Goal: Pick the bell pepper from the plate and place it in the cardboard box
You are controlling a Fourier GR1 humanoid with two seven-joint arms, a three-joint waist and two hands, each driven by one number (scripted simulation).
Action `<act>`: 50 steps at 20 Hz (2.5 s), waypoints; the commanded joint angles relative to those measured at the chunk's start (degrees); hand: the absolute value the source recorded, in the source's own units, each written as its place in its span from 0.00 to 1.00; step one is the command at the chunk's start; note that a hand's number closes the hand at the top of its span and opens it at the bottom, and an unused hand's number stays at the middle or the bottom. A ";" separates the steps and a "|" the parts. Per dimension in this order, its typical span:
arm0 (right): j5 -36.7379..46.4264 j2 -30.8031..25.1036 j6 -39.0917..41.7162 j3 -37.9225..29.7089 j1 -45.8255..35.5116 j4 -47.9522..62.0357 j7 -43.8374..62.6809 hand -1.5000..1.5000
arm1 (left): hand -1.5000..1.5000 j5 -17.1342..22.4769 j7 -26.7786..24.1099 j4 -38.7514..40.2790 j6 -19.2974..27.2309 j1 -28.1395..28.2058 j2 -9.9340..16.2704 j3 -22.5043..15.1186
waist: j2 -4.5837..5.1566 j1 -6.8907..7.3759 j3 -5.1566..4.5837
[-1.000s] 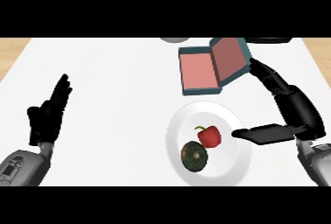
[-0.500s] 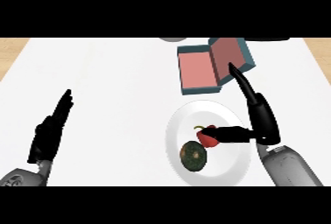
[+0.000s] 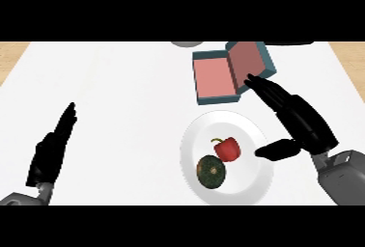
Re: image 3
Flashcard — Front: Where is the grey round object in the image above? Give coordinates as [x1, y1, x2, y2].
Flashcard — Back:
[170, 41, 205, 48]

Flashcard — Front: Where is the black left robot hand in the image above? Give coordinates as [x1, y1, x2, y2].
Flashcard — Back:
[23, 101, 78, 188]

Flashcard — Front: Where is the dark green round squash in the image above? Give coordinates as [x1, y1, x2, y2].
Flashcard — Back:
[195, 154, 227, 190]

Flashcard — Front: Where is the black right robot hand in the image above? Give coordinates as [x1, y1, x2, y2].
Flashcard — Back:
[242, 73, 341, 162]

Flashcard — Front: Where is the white round plate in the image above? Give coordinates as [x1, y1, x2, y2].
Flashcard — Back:
[178, 110, 274, 206]

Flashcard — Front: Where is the red bell pepper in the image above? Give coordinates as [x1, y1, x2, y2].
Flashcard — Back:
[209, 136, 242, 163]

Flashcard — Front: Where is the teal box with pink inside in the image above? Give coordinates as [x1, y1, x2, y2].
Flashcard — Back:
[190, 41, 277, 106]

